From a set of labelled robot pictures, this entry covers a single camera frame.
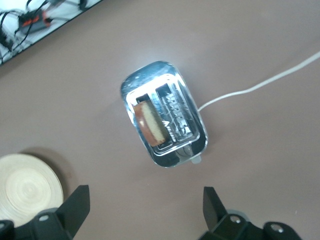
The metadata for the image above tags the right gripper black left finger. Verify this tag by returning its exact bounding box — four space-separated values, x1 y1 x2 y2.
0 184 91 240

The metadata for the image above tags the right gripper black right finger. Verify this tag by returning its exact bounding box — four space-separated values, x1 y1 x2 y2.
197 186 301 240

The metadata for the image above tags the round wooden plate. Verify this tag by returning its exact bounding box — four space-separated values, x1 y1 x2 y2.
0 153 65 227

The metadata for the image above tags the brown bread slice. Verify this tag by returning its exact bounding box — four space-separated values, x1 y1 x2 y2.
133 100 169 148

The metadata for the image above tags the silver two-slot toaster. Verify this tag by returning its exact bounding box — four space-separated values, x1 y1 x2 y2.
119 60 208 169

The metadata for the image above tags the black orange power adapter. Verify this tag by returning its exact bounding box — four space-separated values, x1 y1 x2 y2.
18 10 52 32

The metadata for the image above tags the white toaster power cord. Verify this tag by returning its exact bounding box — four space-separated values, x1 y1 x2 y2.
197 51 320 112

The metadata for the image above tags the black floor cable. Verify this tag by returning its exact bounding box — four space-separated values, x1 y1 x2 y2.
0 9 26 61

